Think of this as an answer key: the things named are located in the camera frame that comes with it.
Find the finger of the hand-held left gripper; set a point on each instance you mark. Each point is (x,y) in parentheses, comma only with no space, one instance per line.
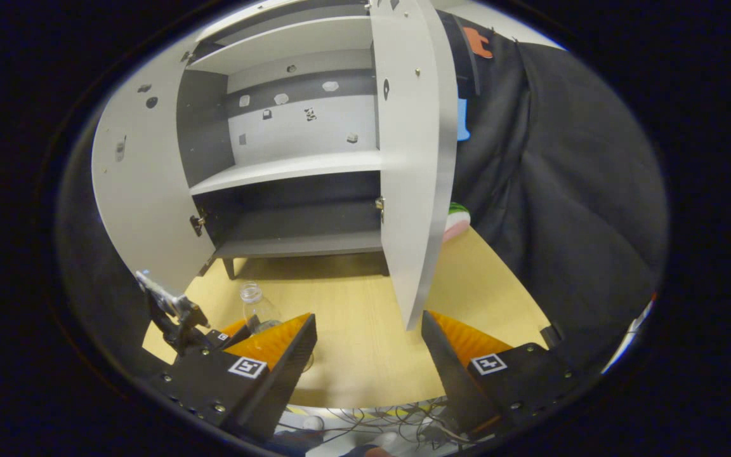
(223,338)

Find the white cabinet shelf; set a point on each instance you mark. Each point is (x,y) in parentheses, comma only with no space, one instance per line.
(276,168)
(276,44)

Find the white cabinet door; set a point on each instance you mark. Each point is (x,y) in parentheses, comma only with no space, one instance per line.
(416,158)
(143,190)

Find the green white pink object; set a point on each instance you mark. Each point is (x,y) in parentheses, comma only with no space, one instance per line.
(457,219)

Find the white and grey cabinet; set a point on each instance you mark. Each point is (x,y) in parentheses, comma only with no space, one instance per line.
(207,127)

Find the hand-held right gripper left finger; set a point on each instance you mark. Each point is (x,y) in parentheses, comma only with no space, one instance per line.
(286,381)

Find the clear plastic bottle green label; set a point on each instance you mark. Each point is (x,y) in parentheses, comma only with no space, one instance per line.
(257,311)

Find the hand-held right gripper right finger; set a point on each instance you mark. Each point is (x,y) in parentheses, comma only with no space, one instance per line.
(448,381)

